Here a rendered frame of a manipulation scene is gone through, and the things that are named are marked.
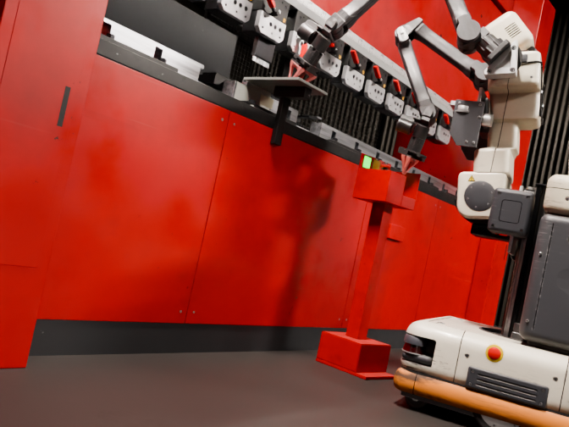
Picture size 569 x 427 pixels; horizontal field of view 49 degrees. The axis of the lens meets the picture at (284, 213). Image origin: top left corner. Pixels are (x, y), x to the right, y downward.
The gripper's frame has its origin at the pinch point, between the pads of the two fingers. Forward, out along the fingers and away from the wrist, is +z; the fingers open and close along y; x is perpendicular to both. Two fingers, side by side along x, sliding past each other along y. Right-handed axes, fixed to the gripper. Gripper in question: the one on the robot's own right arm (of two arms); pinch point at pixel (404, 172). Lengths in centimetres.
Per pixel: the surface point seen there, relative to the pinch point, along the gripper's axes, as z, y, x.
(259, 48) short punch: -24, 44, 56
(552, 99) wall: -99, 113, -324
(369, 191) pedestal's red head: 11.3, 0.9, 15.3
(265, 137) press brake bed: 6, 22, 57
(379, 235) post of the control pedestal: 26.2, -6.2, 7.7
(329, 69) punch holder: -29, 46, 14
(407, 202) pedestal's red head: 10.5, -7.5, 0.6
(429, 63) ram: -57, 62, -72
